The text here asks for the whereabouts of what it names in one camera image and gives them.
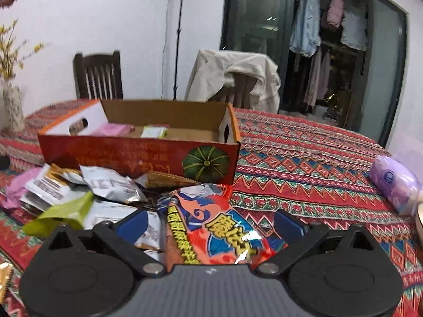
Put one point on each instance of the brown wooden chair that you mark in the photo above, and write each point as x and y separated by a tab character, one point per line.
243	92

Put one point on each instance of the orange cardboard box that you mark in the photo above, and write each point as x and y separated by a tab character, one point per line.
115	158

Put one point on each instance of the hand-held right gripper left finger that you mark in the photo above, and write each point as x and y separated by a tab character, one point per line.
132	226

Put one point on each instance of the studio light on stand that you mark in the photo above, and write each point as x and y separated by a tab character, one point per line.
179	29

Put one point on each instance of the yellow white snack packet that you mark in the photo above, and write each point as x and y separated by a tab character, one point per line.
153	132

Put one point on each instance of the yellow flower branches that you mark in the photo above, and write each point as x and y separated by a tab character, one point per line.
6	56

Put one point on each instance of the large red snack bag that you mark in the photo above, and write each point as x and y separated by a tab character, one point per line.
211	224

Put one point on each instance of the gold foil bag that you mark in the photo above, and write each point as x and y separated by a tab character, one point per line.
333	100

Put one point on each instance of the pink hanging garment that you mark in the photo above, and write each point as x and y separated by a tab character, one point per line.
335	10

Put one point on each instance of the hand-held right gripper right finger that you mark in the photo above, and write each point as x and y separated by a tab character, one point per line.
290	226

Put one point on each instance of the light blue hanging shirt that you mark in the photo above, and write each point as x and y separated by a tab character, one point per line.
305	23

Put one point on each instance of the dark wooden chair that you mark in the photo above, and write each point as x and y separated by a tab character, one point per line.
97	62

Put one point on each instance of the patterned red tablecloth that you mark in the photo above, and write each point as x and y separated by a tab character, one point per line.
314	171

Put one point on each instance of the floral ceramic vase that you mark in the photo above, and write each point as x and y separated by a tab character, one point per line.
13	109

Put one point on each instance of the beige jacket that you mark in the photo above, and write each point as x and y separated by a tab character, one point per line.
211	72

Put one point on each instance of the black framed sliding glass door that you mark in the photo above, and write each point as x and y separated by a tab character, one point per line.
251	13

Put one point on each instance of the purple tissue pack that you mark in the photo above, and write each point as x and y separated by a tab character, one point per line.
393	181

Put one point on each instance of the green snack packet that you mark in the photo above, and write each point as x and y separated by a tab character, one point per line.
62	211

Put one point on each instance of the pale pink hanging clothes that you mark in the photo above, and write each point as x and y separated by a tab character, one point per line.
317	76

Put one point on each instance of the gold snack packet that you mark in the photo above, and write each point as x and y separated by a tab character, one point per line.
5	277

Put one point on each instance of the white hanging top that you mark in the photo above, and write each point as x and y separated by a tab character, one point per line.
353	29

